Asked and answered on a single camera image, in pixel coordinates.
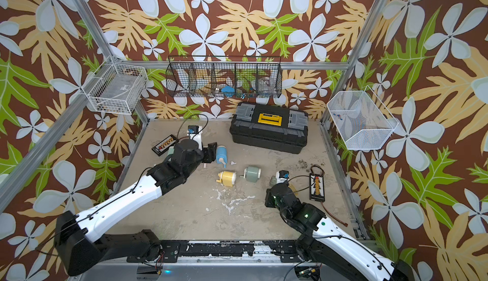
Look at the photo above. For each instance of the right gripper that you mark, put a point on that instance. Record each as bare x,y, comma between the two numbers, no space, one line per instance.
268,199

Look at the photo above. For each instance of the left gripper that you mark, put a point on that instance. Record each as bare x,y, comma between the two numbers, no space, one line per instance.
210,152

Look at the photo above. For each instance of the blue pencil sharpener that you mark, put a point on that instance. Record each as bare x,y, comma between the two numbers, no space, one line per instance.
221,156

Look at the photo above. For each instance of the clear grey tray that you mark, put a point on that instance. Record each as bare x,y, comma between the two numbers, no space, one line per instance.
273,181

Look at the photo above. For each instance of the yellow pencil sharpener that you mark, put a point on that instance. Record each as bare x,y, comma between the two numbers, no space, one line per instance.
226,178

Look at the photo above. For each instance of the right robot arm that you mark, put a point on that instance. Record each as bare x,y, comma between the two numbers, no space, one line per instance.
322,241

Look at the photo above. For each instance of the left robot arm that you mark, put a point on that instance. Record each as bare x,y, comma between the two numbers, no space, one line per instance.
81,240

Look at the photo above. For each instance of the black battery holder left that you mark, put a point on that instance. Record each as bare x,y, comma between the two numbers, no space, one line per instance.
164,145

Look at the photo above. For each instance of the black battery holder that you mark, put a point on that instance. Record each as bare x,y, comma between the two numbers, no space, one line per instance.
164,145
316,189

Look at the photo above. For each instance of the black battery holder right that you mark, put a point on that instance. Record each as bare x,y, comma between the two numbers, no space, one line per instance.
316,189

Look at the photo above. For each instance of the black plastic toolbox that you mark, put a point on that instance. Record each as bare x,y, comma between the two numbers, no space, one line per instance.
271,127

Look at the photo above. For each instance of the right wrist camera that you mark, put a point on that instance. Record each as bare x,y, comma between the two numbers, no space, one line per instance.
282,176

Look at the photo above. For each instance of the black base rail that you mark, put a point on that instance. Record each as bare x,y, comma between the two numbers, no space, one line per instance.
287,251

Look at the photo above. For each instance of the black wire basket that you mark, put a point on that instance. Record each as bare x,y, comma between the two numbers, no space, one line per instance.
224,77

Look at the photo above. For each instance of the white wire basket left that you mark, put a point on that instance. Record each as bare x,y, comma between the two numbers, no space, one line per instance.
116,87

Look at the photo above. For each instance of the white wire basket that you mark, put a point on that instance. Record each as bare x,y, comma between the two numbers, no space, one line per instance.
362,119
116,87

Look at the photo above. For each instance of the white wire basket right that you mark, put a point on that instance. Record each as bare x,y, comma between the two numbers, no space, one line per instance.
362,119

